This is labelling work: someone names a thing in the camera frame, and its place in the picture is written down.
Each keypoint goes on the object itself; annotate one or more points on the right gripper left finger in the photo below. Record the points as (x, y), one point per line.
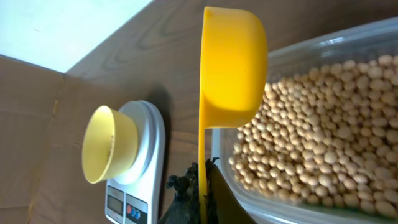
(185, 207)

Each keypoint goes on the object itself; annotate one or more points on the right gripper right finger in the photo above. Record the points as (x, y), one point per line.
(222, 205)

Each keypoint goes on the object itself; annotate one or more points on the yellow measuring scoop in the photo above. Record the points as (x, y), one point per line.
(233, 71)

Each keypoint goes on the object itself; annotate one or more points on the white digital kitchen scale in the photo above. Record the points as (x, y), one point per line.
(133, 197)

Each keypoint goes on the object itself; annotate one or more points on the pale yellow bowl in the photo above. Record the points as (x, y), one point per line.
(105, 122)

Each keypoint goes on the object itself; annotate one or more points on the soybeans in yellow bowl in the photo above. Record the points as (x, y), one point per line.
(111, 146)

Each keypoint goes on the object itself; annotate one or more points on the clear plastic container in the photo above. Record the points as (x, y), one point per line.
(361, 44)

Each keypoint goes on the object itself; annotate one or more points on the pile of soybeans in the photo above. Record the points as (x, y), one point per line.
(326, 137)

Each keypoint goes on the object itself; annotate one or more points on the wooden panel at left edge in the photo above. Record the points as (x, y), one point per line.
(41, 135)

